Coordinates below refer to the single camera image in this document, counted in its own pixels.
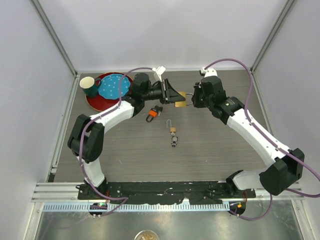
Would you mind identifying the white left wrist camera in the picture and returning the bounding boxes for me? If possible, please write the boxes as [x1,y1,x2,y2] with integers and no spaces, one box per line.
[152,65,166,81]

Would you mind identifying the aluminium frame rail front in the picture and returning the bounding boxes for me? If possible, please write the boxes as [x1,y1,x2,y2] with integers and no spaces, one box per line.
[31,182,87,203]

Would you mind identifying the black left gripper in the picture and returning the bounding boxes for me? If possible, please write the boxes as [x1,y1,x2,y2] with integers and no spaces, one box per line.
[144,80,187,106]

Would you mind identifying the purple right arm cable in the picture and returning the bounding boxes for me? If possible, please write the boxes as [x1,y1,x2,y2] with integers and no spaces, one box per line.
[203,58,320,223]

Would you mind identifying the round metal object bottom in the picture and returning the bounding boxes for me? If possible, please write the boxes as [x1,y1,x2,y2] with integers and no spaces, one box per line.
[134,229,160,240]

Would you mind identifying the orange black padlock with keys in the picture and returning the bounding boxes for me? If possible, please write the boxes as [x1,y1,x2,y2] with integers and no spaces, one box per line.
[145,105,163,123]

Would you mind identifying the slotted blue-white cable duct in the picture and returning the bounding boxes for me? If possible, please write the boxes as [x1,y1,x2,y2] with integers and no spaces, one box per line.
[42,201,230,213]

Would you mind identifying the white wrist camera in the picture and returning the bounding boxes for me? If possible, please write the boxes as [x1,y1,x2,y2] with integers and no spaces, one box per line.
[152,65,166,81]
[199,67,218,78]

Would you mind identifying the blue dotted plate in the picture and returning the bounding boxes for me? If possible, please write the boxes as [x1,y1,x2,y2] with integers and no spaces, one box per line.
[98,73,131,100]

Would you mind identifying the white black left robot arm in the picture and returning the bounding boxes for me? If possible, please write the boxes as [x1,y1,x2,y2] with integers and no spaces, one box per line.
[67,72,186,200]

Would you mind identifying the dark green mug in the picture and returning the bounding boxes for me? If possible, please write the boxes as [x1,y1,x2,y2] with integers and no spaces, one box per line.
[79,76,102,98]

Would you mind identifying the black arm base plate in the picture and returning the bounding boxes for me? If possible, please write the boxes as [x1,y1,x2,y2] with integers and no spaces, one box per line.
[76,180,257,205]

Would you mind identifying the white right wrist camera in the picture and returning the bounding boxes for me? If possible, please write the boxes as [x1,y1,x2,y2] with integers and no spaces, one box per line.
[199,67,218,78]

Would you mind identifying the large brass padlock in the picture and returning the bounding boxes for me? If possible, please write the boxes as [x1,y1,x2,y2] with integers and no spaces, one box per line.
[174,91,193,108]

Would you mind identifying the small brass long-shackle padlock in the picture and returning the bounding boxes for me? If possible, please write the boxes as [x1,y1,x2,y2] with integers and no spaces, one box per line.
[166,119,177,135]

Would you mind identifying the red round tray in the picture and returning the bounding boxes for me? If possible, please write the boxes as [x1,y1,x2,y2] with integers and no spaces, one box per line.
[85,72,133,112]

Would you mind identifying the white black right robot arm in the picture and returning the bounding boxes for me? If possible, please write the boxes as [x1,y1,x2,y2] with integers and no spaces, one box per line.
[191,75,305,198]

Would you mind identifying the keys on small padlock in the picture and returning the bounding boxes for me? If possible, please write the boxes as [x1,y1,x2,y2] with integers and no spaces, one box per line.
[171,132,179,148]

